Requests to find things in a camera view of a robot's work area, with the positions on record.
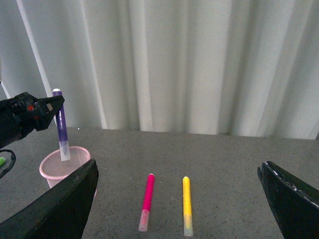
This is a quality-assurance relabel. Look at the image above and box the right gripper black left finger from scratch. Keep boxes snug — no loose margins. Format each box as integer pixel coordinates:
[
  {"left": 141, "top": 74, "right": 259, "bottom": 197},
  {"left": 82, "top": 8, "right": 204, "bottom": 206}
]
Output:
[{"left": 0, "top": 159, "right": 99, "bottom": 239}]

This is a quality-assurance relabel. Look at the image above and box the green marker pen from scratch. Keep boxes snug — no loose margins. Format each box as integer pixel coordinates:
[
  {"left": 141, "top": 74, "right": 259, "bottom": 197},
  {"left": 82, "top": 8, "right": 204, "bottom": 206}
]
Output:
[{"left": 0, "top": 157, "right": 6, "bottom": 166}]

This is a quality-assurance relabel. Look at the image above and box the black cable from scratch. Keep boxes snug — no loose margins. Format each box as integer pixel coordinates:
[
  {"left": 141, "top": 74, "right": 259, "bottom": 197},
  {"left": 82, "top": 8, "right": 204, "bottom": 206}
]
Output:
[{"left": 0, "top": 149, "right": 16, "bottom": 179}]

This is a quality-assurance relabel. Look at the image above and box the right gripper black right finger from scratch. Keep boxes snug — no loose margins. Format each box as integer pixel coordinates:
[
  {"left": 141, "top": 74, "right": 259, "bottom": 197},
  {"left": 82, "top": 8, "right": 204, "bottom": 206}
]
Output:
[{"left": 257, "top": 161, "right": 319, "bottom": 239}]

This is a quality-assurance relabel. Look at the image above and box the purple marker pen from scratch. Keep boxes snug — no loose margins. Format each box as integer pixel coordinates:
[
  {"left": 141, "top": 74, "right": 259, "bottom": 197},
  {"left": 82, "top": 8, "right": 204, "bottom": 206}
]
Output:
[{"left": 52, "top": 88, "right": 71, "bottom": 162}]

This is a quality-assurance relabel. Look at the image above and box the pink mesh cup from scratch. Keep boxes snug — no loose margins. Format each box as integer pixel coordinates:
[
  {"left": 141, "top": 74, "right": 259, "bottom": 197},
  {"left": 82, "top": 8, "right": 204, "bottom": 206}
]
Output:
[{"left": 39, "top": 146, "right": 91, "bottom": 188}]

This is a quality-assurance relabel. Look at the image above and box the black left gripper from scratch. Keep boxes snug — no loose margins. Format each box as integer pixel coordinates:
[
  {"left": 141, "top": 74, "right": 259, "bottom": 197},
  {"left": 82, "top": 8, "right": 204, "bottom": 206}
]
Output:
[{"left": 0, "top": 92, "right": 65, "bottom": 148}]

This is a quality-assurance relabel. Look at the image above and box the pink marker pen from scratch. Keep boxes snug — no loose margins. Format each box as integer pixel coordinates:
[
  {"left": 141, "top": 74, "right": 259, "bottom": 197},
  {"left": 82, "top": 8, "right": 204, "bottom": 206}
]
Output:
[{"left": 138, "top": 173, "right": 155, "bottom": 232}]

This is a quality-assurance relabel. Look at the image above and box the yellow marker pen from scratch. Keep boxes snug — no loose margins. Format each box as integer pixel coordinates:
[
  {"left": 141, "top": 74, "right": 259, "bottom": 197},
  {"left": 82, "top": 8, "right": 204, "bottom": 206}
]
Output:
[{"left": 182, "top": 176, "right": 193, "bottom": 237}]

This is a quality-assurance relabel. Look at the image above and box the white pleated curtain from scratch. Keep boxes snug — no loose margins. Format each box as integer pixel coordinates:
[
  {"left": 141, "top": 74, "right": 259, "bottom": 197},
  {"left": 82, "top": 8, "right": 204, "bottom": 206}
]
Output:
[{"left": 0, "top": 0, "right": 319, "bottom": 139}]

